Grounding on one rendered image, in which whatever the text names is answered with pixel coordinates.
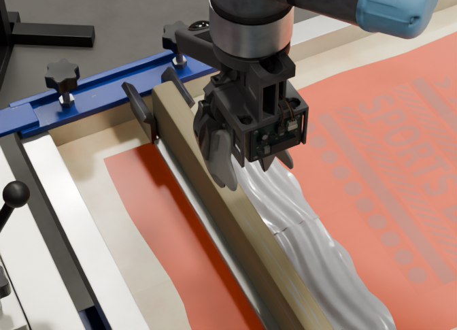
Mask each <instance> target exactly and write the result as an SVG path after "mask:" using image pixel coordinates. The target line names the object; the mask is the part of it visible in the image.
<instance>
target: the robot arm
mask: <svg viewBox="0 0 457 330"><path fill-rule="evenodd" d="M437 3H438V0H209V20H199V21H196V22H194V23H192V24H191V25H190V26H188V27H185V28H182V29H178V30H177V31H175V39H176V43H177V48H178V51H179V52H181V53H182V54H185V55H186V56H189V57H191V58H193V59H195V60H197V61H200V62H202V63H204V64H206V65H208V66H210V67H213V68H214V69H217V70H218V71H220V73H219V74H216V75H214V76H210V81H209V83H208V84H207V85H206V86H205V87H204V88H203V91H204V92H205V95H204V99H203V100H200V101H198V110H197V113H196V114H195V117H194V121H193V133H194V136H195V139H196V141H197V144H198V147H199V150H200V152H201V154H202V157H203V160H204V162H205V165H206V167H207V170H208V172H209V174H210V176H211V177H212V178H213V180H214V182H215V183H216V184H217V185H218V186H219V187H220V188H224V187H225V185H226V186H227V187H228V188H229V189H230V190H231V191H236V190H237V177H236V174H235V170H234V168H233V164H232V160H231V155H232V154H233V156H234V157H235V159H236V160H237V162H238V163H239V164H240V166H241V168H243V167H245V158H246V159H247V160H248V162H250V163H252V162H254V161H257V160H258V161H259V163H260V166H261V168H262V170H263V171H264V172H266V171H267V170H268V169H269V167H270V166H271V164H272V162H273V160H274V158H275V157H277V158H278V159H279V160H280V161H281V162H282V163H283V164H284V165H285V166H287V167H288V168H289V169H292V168H293V167H294V163H293V160H292V157H291V156H290V153H289V151H288V150H287V149H289V148H291V147H294V146H297V145H299V144H301V142H302V144H303V145H304V144H306V140H307V123H308V114H309V106H308V105H307V103H306V102H305V100H304V99H303V98H302V96H300V94H299V93H298V91H297V90H296V89H295V87H294V86H293V85H292V84H291V83H290V81H289V80H288V79H290V78H293V77H295V73H296V65H295V64H294V62H293V61H292V60H291V58H290V57H289V56H288V54H289V52H290V40H291V37H292V32H293V22H294V7H298V8H301V9H303V10H307V11H310V12H313V13H316V14H320V15H323V16H326V17H329V18H333V19H335V20H340V21H342V22H346V23H348V24H352V25H355V26H357V27H360V28H361V29H362V30H363V31H367V32H370V33H377V32H379V33H383V34H386V35H391V36H395V37H399V38H402V39H413V38H416V37H418V36H419V35H421V34H422V33H423V31H424V30H425V29H426V27H427V26H428V24H429V22H430V20H431V18H432V15H433V12H434V10H435V8H436V6H437ZM302 123H303V130H302ZM235 144H236V145H237V146H238V148H239V149H240V151H239V150H238V149H237V147H236V146H235Z"/></svg>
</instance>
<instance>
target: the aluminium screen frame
mask: <svg viewBox="0 0 457 330"><path fill-rule="evenodd" d="M455 5H457V0H438V3H437V6H436V8H435V10H434V12H433V13H435V12H438V11H441V10H444V9H447V8H449V7H452V6H455ZM377 33H379V32H377ZM373 34H376V33H370V32H367V31H363V30H362V29H361V28H360V27H357V26H355V25H352V24H348V23H346V22H342V21H340V20H335V19H333V18H329V17H326V16H323V15H320V16H316V17H314V18H310V19H308V20H304V21H302V22H299V23H296V24H294V25H293V32H292V37H291V40H290V52H289V54H288V56H289V57H290V58H291V60H292V61H293V62H294V63H295V62H297V61H300V60H303V59H306V58H308V57H311V56H314V55H317V54H319V53H322V52H326V51H328V50H331V49H333V48H337V47H340V46H342V45H345V44H348V43H350V42H354V41H356V40H359V39H362V38H364V37H368V36H370V35H373ZM219 73H220V71H215V72H213V73H209V74H207V75H204V76H201V77H199V78H195V79H193V80H189V81H187V82H184V83H183V85H184V86H185V88H186V90H187V91H188V92H189V94H190V96H191V97H192V98H195V97H199V96H201V95H204V94H205V92H204V91H203V88H204V87H205V86H206V85H207V84H208V83H209V81H210V76H214V75H216V74H219ZM134 119H136V117H135V115H134V113H133V112H132V110H131V107H130V101H129V102H126V103H123V104H121V105H117V106H115V107H112V108H109V109H107V110H103V111H101V112H97V113H95V114H92V115H90V116H86V117H83V118H80V119H77V120H75V121H72V122H68V123H66V124H63V125H61V126H58V127H55V128H52V129H48V130H47V131H43V132H41V133H37V134H35V135H32V136H29V137H26V138H23V137H22V136H21V134H20V132H19V131H18V132H15V133H14V137H15V140H16V143H17V144H18V147H19V149H20V151H21V153H22V155H23V157H24V159H25V161H26V163H27V165H28V167H29V170H30V172H31V174H32V176H33V178H34V180H35V182H36V184H37V187H38V189H39V191H40V193H41V195H42V197H43V198H44V201H45V202H46V205H47V207H48V209H49V211H50V213H51V215H52V217H53V219H54V222H55V224H56V226H57V228H58V230H59V232H60V234H61V236H62V239H63V241H64V243H65V245H66V247H67V249H68V251H69V253H70V255H71V258H72V259H73V262H74V263H75V266H76V267H77V269H78V272H79V274H80V276H81V278H82V280H83V282H84V284H85V286H86V289H87V291H88V293H89V295H90V297H91V299H92V301H93V303H94V305H95V307H96V309H97V311H98V313H99V316H100V317H101V320H102V321H103V324H104V326H105V328H106V330H150V328H149V326H148V324H147V322H146V320H145V318H144V317H143V314H142V313H141V310H140V309H139V306H138V305H137V303H136V301H135V299H134V297H133V295H132V293H131V291H130V289H129V287H128V285H127V283H126V281H125V280H124V278H123V276H122V274H121V272H120V270H119V268H118V266H117V264H116V262H115V260H114V258H113V256H112V254H111V252H110V251H109V248H108V247H107V244H106V243H105V240H104V239H103V236H102V234H101V232H100V230H99V229H98V227H97V225H96V223H95V221H94V219H93V217H92V215H91V213H90V211H89V209H88V207H87V205H86V203H85V202H84V200H83V198H82V196H81V194H80V192H79V190H78V188H77V186H76V184H75V182H74V180H73V178H72V177H71V174H70V173H69V170H68V169H67V166H66V164H65V162H64V160H63V158H62V156H61V154H60V152H59V151H58V149H57V146H60V145H63V144H66V143H68V142H72V141H74V140H77V139H80V138H82V137H86V136H88V135H91V134H93V133H97V132H100V131H102V130H105V129H108V128H111V127H114V126H116V125H120V124H122V123H124V122H128V121H130V120H134Z"/></svg>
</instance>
